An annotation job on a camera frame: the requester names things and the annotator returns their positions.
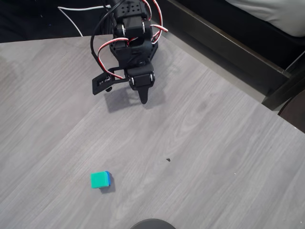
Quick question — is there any green cube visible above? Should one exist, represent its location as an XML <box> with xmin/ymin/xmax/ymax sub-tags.
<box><xmin>90</xmin><ymin>171</ymin><xmax>110</xmax><ymax>189</ymax></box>

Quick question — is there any blue cube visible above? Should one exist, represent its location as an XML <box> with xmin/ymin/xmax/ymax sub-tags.
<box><xmin>98</xmin><ymin>170</ymin><xmax>113</xmax><ymax>189</ymax></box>

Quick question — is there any dark round object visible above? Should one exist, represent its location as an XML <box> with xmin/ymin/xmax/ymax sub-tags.
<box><xmin>130</xmin><ymin>218</ymin><xmax>177</xmax><ymax>229</ymax></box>

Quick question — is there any white mattress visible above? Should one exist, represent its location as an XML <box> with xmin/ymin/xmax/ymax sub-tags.
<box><xmin>225</xmin><ymin>0</ymin><xmax>305</xmax><ymax>38</ymax></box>

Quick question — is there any dark brown round stool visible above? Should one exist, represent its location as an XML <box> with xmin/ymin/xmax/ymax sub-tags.
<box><xmin>277</xmin><ymin>89</ymin><xmax>305</xmax><ymax>134</ymax></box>

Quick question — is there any red white servo wire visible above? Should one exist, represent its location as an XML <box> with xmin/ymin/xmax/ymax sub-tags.
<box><xmin>140</xmin><ymin>0</ymin><xmax>169</xmax><ymax>42</ymax></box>
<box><xmin>98</xmin><ymin>37</ymin><xmax>131</xmax><ymax>80</ymax></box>

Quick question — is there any black triangular camera mount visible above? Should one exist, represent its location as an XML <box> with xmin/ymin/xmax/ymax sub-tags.
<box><xmin>91</xmin><ymin>66</ymin><xmax>130</xmax><ymax>96</ymax></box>

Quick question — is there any black cable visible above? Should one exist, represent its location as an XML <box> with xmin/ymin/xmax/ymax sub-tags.
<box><xmin>90</xmin><ymin>0</ymin><xmax>125</xmax><ymax>77</ymax></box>

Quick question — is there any white cable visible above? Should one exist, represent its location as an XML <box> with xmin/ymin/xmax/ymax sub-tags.
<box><xmin>57</xmin><ymin>5</ymin><xmax>112</xmax><ymax>38</ymax></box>

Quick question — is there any dark wooden bed frame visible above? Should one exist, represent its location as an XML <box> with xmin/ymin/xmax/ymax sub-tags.
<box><xmin>154</xmin><ymin>0</ymin><xmax>305</xmax><ymax>112</ymax></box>

